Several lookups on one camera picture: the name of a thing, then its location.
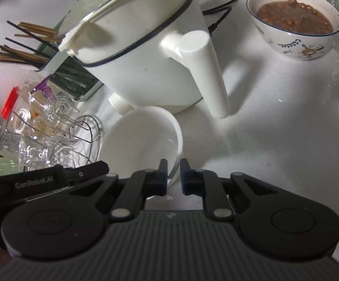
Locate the white pot lid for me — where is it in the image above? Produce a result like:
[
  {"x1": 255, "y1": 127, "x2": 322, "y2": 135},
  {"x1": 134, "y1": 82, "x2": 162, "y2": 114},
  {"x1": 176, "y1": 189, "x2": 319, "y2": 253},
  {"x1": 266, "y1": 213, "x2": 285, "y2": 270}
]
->
[{"x1": 57, "y1": 0, "x2": 194, "y2": 57}]

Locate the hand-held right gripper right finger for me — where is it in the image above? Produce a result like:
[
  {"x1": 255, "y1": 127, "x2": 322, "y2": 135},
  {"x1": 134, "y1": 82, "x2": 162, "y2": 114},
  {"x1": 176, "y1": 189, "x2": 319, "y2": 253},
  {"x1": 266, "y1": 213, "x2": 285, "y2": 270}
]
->
[{"x1": 180, "y1": 158, "x2": 280, "y2": 221}]

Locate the plain white bowl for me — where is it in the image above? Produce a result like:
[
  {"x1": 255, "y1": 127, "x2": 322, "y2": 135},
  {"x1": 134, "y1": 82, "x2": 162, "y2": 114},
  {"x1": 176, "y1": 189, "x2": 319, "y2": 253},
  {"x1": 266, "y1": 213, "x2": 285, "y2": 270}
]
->
[{"x1": 99, "y1": 106, "x2": 184, "y2": 188}]

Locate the cluster of clear glass cups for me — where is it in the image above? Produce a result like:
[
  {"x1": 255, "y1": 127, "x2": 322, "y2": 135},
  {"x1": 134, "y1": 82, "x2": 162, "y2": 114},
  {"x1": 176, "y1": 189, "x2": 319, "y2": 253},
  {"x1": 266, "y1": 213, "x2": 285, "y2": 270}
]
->
[{"x1": 11, "y1": 76, "x2": 100, "y2": 172}]

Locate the green bowl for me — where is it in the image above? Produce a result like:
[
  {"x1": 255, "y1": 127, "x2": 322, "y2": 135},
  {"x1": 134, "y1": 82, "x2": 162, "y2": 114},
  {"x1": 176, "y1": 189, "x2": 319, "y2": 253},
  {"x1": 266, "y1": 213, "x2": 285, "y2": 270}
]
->
[{"x1": 0, "y1": 156, "x2": 21, "y2": 179}]

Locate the white green chopstick holder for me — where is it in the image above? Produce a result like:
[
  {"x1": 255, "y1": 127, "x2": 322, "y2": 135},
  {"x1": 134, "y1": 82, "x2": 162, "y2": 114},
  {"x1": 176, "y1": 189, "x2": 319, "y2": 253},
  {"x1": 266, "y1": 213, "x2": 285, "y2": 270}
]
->
[{"x1": 36, "y1": 15, "x2": 104, "y2": 102}]

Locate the white electric pot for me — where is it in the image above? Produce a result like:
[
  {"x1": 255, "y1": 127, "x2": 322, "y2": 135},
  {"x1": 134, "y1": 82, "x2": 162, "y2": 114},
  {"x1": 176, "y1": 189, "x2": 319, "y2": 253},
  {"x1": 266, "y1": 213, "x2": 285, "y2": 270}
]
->
[{"x1": 58, "y1": 0, "x2": 231, "y2": 119}]

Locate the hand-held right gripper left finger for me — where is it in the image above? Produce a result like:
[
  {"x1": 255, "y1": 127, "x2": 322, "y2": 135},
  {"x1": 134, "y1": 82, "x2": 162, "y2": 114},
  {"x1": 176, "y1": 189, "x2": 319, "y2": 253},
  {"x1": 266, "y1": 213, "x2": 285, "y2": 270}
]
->
[{"x1": 68, "y1": 159, "x2": 169, "y2": 221}]

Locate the bundle of chopsticks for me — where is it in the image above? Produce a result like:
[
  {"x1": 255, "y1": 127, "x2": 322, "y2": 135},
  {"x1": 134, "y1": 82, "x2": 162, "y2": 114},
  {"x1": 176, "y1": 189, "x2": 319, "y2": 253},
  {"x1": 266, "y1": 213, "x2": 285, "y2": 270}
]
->
[{"x1": 0, "y1": 20, "x2": 67, "y2": 65}]

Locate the metal wire cup rack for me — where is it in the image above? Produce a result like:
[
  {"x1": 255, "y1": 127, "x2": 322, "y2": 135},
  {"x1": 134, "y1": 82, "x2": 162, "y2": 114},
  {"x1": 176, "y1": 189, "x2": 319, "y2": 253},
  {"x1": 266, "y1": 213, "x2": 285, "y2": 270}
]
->
[{"x1": 4, "y1": 94, "x2": 103, "y2": 164}]

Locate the blue rimmed patterned bowl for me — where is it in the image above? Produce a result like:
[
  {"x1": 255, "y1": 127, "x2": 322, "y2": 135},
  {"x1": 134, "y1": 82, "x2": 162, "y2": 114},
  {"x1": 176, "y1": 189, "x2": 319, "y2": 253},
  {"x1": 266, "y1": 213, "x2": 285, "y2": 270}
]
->
[{"x1": 247, "y1": 0, "x2": 339, "y2": 62}]

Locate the brown bean soup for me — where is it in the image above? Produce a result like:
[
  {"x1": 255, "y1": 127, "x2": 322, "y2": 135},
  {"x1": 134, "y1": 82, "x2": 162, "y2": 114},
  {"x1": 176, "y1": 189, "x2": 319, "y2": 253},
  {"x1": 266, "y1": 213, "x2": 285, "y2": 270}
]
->
[{"x1": 256, "y1": 0, "x2": 334, "y2": 34}]

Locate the black power cable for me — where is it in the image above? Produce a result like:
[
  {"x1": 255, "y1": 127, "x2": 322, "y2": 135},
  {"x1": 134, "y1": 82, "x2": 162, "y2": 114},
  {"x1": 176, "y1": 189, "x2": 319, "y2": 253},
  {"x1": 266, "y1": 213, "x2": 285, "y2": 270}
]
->
[{"x1": 187, "y1": 0, "x2": 238, "y2": 34}]

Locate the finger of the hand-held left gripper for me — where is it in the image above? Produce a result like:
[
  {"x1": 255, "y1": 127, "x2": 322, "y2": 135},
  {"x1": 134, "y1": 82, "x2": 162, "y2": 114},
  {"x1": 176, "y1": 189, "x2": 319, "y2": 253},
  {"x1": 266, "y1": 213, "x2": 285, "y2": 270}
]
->
[{"x1": 62, "y1": 160, "x2": 110, "y2": 186}]

